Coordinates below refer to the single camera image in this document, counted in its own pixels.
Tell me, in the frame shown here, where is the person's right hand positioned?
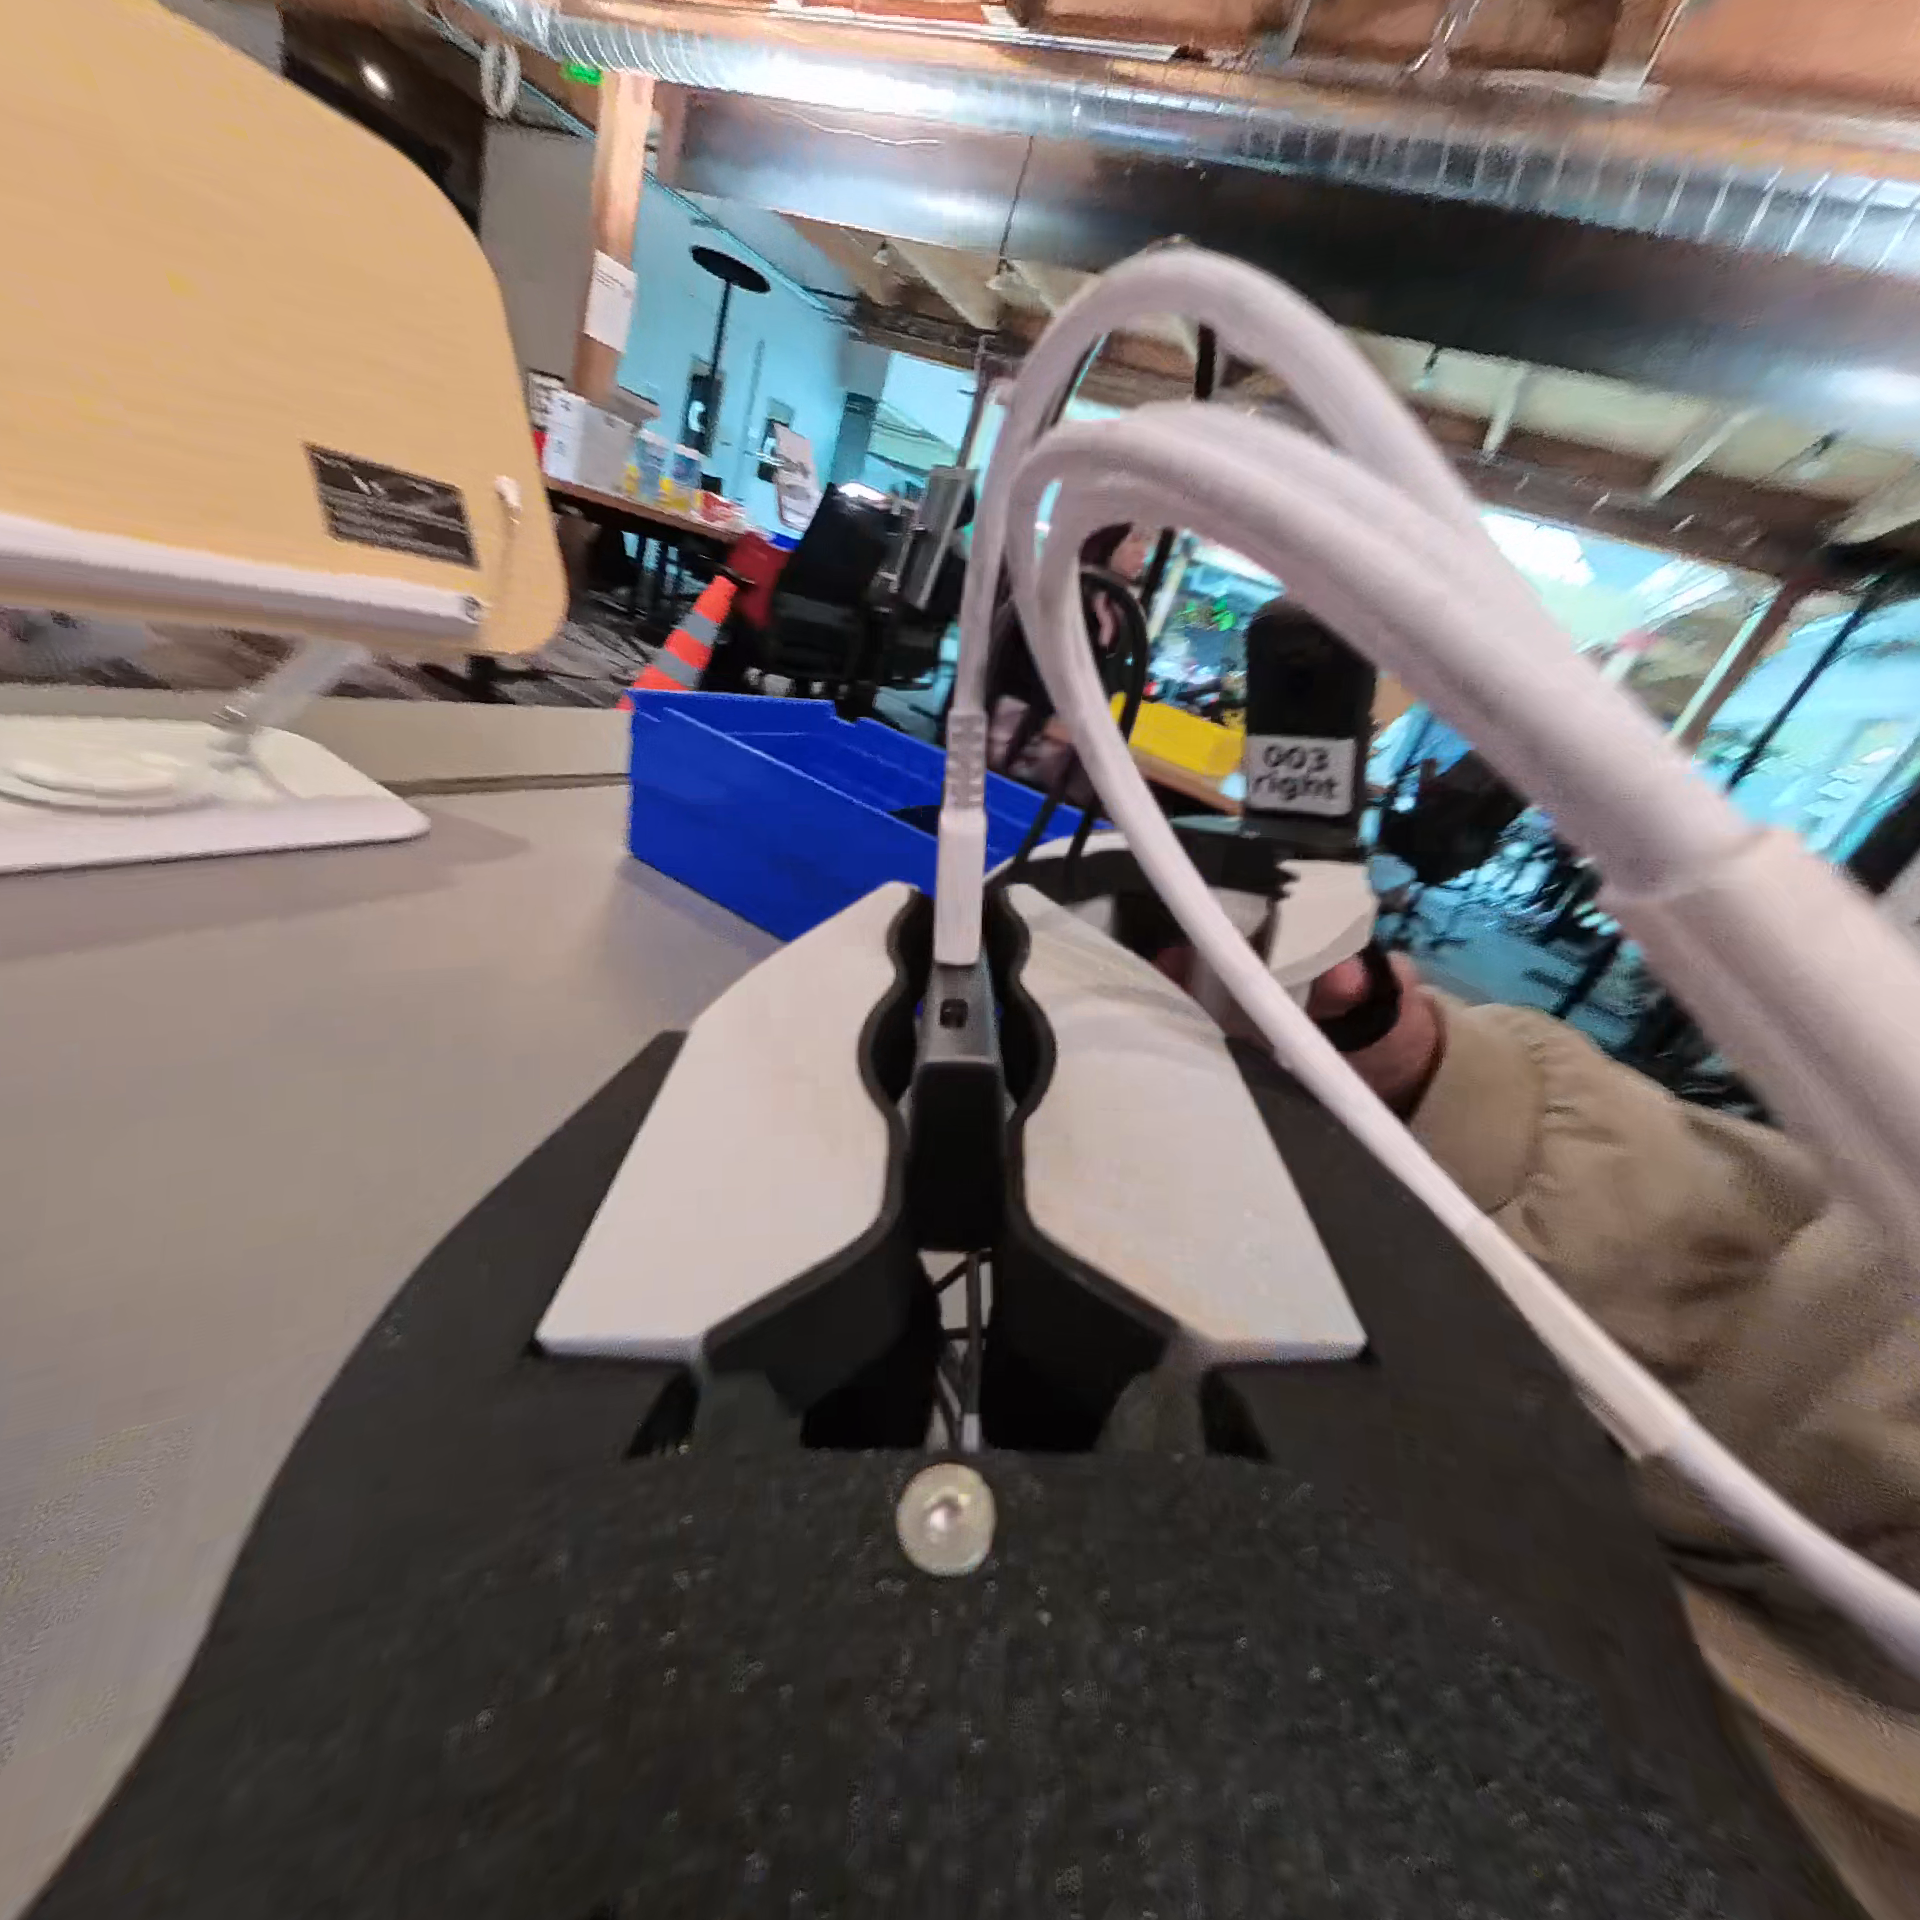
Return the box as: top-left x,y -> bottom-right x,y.
1302,951 -> 1452,1124

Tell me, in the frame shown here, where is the black office chair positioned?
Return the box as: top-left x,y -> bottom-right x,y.
747,479 -> 978,710

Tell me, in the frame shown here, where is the silver ventilation duct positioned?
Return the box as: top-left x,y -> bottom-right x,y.
452,0 -> 1920,306

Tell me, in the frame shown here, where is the yellow plastic bin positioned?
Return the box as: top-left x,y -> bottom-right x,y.
1121,696 -> 1252,814

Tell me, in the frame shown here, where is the white cable bundle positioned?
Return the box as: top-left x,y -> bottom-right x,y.
938,247 -> 1920,1683

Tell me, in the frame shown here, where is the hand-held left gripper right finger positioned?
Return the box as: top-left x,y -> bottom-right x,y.
995,882 -> 1372,1371

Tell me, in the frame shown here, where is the orange traffic cone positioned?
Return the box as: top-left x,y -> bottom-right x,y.
620,572 -> 740,710

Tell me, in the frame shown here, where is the wooden laptop stand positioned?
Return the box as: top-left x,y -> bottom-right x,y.
0,0 -> 575,873

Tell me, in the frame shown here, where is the black floor lamp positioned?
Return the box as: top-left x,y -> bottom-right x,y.
687,240 -> 772,452

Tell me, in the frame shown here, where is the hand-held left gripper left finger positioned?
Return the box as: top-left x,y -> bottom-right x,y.
537,882 -> 917,1364

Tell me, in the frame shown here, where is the person's right forearm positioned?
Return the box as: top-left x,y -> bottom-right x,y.
1406,1004 -> 1920,1920

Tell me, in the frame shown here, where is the black plug connector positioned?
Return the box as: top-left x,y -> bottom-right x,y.
910,957 -> 1004,1257

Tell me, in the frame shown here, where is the blue plastic bin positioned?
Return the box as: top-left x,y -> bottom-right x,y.
625,689 -> 1116,943

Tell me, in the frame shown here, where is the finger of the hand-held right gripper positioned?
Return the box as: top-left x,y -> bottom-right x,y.
1194,859 -> 1377,994
1033,832 -> 1279,907

